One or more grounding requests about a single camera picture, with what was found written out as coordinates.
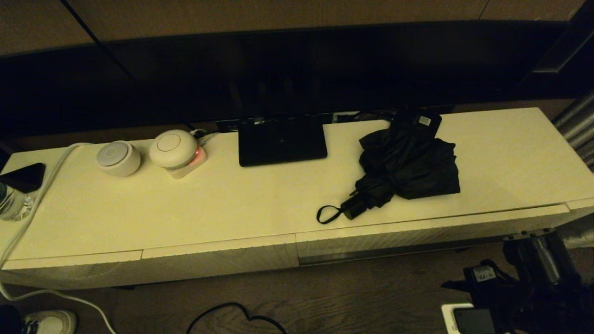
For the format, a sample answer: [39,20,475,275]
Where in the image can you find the wide white ribbed drawer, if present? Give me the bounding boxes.
[296,204,570,266]

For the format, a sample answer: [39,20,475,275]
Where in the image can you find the black cable on floor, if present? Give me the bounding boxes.
[187,302,288,334]

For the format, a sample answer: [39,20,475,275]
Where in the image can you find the white ribbed cabinet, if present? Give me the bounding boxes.
[0,108,594,290]

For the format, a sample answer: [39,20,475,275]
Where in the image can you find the white speaker with grey top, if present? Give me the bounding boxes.
[96,141,141,177]

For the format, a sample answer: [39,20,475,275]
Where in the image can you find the clear plastic water bottle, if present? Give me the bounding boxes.
[0,182,36,222]

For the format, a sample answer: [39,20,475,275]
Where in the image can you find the black flat screen television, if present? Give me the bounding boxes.
[0,21,576,140]

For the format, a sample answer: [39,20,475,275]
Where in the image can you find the white sneaker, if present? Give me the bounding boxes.
[21,310,78,334]

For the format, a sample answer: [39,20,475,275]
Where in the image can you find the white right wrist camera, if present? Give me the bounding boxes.
[441,303,498,334]

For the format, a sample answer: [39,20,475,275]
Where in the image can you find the black smartphone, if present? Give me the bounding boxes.
[0,162,47,194]

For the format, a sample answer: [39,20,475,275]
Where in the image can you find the white power strip red light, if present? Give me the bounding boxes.
[166,132,219,180]

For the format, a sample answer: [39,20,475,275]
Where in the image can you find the black cables behind television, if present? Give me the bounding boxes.
[333,110,395,124]

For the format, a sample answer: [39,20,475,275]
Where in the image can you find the black umbrella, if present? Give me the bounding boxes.
[316,125,461,225]

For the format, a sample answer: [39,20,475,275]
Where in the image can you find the thick white power cable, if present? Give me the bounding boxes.
[0,143,116,334]

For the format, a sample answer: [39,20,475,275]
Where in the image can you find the white dome shaped device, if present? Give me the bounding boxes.
[148,130,199,169]

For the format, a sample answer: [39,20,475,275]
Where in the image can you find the dark trouser leg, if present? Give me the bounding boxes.
[0,306,24,334]

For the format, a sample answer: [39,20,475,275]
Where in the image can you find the grey pleated curtain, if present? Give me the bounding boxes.
[551,90,594,172]

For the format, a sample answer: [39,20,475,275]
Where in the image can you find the black television base plate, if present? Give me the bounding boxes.
[238,115,328,167]

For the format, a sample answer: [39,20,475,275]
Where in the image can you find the white wooden panel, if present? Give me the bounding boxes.
[142,234,299,281]
[565,199,594,223]
[0,250,143,290]

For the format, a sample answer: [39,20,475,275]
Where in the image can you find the black set-top box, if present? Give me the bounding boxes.
[389,108,442,140]

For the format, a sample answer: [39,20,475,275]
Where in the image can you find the thin black wall cable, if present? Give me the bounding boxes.
[60,0,198,131]

